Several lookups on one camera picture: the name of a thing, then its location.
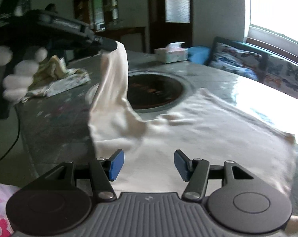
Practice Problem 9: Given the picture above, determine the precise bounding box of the dark wooden cabinet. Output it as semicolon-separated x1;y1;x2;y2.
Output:
73;0;146;53

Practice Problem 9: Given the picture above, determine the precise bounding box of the patterned cloth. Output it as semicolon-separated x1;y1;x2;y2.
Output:
22;55;91;102

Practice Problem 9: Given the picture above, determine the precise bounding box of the person's left hand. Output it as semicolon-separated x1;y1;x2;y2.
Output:
0;46;49;102

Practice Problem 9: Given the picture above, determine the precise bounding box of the round table stove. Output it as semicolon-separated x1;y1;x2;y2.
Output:
126;70;197;114

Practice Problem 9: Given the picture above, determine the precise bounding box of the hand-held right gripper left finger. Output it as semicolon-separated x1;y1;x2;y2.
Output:
28;149;125;202

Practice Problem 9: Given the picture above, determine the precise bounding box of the dark wooden door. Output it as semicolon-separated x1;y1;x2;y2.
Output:
148;0;194;53

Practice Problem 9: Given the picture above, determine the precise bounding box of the tissue box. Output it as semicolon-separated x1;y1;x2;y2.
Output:
154;42;188;64

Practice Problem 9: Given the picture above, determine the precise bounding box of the cream garment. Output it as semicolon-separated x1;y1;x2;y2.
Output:
87;41;297;196

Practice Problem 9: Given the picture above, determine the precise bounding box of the orange butterfly pillow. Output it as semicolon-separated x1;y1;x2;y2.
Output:
262;54;298;93

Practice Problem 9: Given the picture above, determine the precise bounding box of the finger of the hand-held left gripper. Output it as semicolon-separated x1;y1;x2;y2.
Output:
90;35;118;52

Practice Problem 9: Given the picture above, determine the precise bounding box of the blue sofa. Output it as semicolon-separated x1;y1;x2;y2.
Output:
187;37;298;92

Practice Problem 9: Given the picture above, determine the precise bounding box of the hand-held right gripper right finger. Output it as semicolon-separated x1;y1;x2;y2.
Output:
174;149;261;202

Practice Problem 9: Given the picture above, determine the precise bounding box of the blue butterfly pillow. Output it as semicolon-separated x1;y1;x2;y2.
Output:
207;42;264;81

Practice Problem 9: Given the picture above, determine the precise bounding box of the window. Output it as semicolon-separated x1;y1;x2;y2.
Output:
245;0;298;48

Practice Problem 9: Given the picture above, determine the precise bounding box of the black cable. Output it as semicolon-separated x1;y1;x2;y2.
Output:
0;117;21;165

